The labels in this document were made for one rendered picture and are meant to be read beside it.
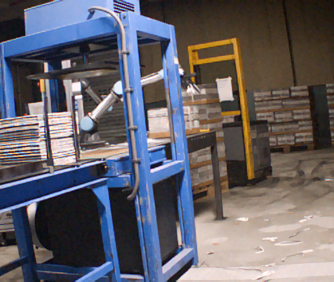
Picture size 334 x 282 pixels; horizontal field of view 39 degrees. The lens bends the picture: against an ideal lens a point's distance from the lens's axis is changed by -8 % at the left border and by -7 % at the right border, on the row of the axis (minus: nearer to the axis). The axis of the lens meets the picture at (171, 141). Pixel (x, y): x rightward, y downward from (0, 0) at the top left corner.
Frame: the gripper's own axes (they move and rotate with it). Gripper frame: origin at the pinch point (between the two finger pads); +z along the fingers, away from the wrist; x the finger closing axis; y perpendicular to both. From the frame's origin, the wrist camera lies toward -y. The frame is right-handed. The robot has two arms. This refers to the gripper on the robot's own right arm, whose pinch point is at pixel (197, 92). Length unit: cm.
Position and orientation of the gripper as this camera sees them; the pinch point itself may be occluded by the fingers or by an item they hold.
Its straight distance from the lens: 420.4
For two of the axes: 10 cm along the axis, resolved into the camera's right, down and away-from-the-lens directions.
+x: -4.5, 1.0, -8.9
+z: 5.4, 8.2, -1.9
